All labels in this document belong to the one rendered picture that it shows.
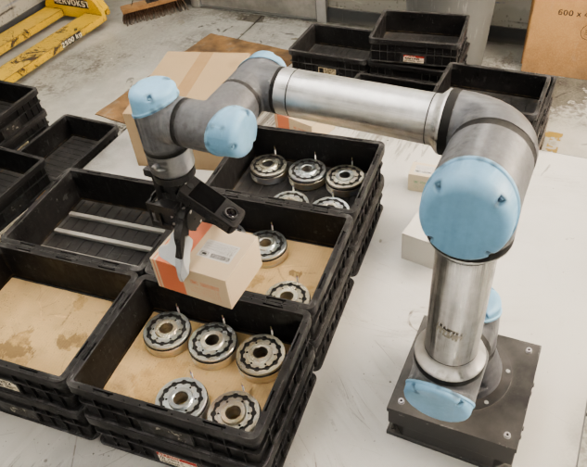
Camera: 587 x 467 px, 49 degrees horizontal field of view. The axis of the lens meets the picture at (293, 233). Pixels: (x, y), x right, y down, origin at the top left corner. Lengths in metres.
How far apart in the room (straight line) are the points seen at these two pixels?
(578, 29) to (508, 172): 3.14
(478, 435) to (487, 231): 0.59
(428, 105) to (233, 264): 0.45
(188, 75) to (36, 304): 0.95
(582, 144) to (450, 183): 2.68
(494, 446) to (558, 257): 0.64
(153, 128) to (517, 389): 0.85
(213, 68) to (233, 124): 1.29
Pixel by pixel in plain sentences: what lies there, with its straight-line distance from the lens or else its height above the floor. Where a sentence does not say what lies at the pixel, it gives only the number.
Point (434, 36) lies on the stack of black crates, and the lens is 3.20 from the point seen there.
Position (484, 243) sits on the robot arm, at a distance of 0.81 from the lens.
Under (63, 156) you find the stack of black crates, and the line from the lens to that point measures 2.94.
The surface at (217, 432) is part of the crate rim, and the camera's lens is 1.17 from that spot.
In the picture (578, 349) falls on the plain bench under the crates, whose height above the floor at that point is 0.70.
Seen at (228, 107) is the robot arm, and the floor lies 1.43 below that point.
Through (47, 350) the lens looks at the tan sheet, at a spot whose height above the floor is 0.83.
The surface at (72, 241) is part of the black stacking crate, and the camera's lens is 1.75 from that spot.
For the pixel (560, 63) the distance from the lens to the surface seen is 3.96.
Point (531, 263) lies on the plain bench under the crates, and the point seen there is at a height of 0.70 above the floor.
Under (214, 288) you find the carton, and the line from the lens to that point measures 1.15.
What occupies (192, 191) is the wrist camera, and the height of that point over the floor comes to 1.26.
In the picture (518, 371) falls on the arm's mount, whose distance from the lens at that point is 1.39.
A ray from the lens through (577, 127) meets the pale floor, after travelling 3.56.
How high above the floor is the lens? 1.92
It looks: 43 degrees down
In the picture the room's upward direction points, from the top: 7 degrees counter-clockwise
